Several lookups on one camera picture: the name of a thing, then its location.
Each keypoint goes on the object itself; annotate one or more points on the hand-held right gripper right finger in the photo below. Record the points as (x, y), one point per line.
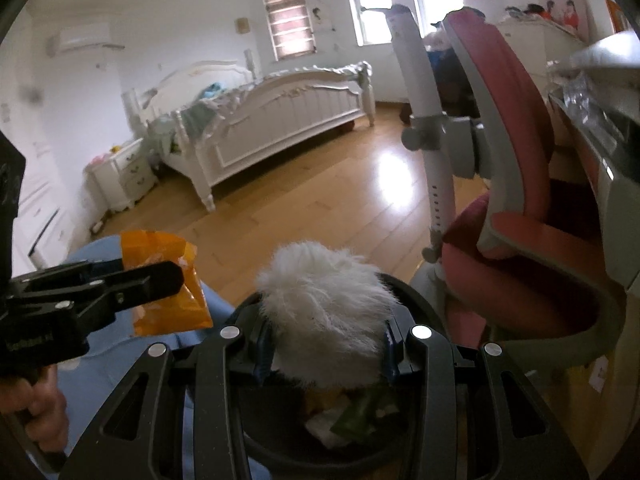
(391, 360)

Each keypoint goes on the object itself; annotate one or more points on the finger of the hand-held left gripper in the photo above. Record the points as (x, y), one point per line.
(75, 272)
(145, 282)

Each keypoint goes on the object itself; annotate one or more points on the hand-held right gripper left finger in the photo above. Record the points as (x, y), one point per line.
(262, 360)

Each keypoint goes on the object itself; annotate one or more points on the orange yellow snack bag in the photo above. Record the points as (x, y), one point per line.
(192, 310)

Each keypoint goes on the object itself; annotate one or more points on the green wrapper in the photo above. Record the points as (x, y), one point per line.
(360, 415)

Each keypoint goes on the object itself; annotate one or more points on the white fluffy ball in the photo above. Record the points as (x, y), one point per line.
(325, 310)

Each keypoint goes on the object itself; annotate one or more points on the white paper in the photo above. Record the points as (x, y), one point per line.
(322, 422)

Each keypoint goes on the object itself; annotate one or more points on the black trash bin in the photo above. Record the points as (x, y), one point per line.
(320, 460)

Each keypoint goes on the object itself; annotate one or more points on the person's left hand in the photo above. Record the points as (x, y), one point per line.
(35, 405)

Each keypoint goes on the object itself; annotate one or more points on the white power strip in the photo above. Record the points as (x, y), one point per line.
(97, 226)

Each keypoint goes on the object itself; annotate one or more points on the white wardrobe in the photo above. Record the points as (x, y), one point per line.
(40, 200)

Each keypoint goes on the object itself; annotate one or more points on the white nightstand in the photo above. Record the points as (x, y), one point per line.
(125, 175)

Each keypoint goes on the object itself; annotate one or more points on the pink items on nightstand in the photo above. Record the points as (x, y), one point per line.
(100, 159)

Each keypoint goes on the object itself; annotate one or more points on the pale green bedding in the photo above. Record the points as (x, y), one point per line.
(200, 110)

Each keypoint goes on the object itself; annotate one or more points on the blue plush toy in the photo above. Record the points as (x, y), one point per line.
(211, 91)

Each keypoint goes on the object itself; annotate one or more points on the white wooden bed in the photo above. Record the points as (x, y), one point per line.
(280, 125)

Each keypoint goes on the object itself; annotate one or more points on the white air conditioner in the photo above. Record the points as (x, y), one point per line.
(82, 37)

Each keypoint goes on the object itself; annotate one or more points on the pink grey desk chair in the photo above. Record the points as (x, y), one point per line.
(525, 125)

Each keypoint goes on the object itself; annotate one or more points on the dark clothes pile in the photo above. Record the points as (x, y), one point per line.
(455, 85)

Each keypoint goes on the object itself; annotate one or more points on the grey desk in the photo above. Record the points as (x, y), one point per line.
(615, 170)

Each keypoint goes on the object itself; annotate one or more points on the window with striped blind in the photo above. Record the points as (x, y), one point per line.
(290, 22)

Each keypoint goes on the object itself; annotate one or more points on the clear plastic wrap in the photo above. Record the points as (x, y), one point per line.
(582, 95)

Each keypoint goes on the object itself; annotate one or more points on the white dresser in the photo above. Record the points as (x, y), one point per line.
(530, 45)

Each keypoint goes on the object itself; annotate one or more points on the items on dresser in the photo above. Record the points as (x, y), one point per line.
(525, 11)

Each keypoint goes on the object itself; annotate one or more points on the beige wall hanging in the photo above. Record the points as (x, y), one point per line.
(242, 26)

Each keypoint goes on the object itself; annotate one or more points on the small wall decoration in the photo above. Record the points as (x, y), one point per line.
(320, 17)

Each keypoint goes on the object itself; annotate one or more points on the wall poster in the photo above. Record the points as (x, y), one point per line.
(565, 15)

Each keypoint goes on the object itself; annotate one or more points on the orange picture frame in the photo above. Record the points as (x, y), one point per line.
(619, 16)

